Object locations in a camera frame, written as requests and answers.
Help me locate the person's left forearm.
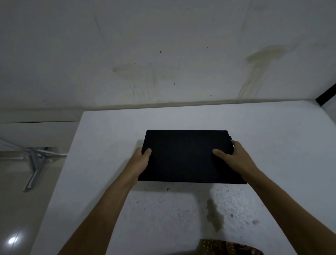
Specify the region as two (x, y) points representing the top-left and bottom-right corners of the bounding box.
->
(57, 173), (138, 255)

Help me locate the patterned brown clothing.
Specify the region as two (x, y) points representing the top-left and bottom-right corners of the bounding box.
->
(195, 239), (264, 255)

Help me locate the black box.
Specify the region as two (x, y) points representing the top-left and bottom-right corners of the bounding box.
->
(138, 130), (248, 184)

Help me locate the grey metal stand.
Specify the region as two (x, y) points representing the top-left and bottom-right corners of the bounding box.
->
(0, 138), (68, 193)

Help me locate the person's right hand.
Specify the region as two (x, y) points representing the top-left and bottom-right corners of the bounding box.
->
(212, 140), (261, 181)

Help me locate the person's right forearm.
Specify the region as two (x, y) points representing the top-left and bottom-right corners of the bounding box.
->
(247, 169), (336, 255)

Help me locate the black wall strip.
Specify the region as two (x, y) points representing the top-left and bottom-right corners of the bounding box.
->
(316, 84), (336, 106)

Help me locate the person's left hand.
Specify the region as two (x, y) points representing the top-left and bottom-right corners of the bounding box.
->
(123, 147), (152, 186)

